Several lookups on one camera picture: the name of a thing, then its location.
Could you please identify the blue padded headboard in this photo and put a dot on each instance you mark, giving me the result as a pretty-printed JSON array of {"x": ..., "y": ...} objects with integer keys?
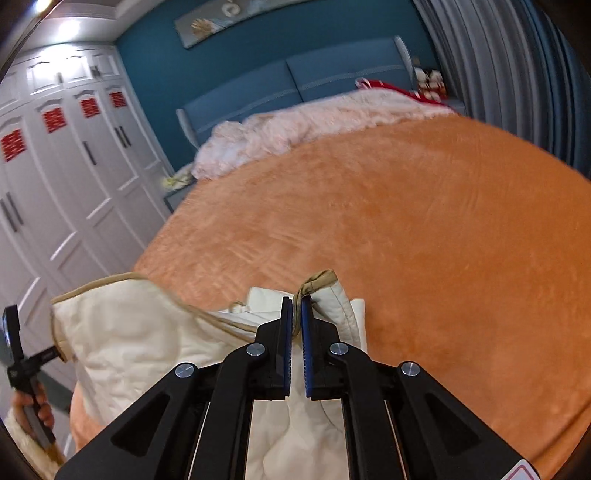
[{"x": 323, "y": 74}]

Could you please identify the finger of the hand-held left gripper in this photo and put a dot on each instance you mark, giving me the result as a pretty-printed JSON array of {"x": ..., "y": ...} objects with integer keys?
[{"x": 10, "y": 332}]

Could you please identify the white panelled wardrobe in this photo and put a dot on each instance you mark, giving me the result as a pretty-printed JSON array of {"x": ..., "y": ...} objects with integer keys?
[{"x": 69, "y": 184}]

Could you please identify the long framed wall painting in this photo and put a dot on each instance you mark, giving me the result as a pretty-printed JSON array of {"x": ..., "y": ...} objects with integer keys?
[{"x": 217, "y": 23}]

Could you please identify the plush toy pair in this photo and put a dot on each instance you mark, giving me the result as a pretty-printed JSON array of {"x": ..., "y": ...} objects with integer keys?
[{"x": 429, "y": 83}]

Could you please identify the person's left forearm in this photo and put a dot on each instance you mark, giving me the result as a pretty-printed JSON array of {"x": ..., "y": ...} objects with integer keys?
[{"x": 27, "y": 452}]

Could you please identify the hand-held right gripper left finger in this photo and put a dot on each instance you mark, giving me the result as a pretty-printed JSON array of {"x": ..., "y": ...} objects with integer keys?
[{"x": 286, "y": 350}]

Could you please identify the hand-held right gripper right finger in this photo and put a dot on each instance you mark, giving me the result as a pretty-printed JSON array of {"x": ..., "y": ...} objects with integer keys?
[{"x": 308, "y": 350}]

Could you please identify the orange plush blanket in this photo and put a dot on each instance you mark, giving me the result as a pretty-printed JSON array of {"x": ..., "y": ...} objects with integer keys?
[{"x": 415, "y": 230}]

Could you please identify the beige cloth bundle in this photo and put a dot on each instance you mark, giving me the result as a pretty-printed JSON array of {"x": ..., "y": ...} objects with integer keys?
[{"x": 178, "y": 177}]

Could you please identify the pink lace quilt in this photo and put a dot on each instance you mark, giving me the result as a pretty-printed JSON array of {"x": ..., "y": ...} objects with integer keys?
[{"x": 277, "y": 134}]

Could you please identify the person's left hand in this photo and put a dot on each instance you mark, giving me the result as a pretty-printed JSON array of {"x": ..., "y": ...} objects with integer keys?
[{"x": 46, "y": 410}]

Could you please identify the grey blue curtain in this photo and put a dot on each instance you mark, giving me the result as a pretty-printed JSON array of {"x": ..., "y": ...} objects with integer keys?
[{"x": 508, "y": 69}]

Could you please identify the red paper wardrobe decal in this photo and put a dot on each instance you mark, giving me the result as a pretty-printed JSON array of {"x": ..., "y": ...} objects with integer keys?
[
  {"x": 11, "y": 146},
  {"x": 53, "y": 121},
  {"x": 89, "y": 107},
  {"x": 117, "y": 99}
]

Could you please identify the cream quilted jacket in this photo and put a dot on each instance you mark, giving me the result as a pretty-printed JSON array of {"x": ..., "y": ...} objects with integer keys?
[{"x": 129, "y": 332}]

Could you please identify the grey nightstand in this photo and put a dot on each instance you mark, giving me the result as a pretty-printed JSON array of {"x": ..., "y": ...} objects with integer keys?
[{"x": 178, "y": 201}]

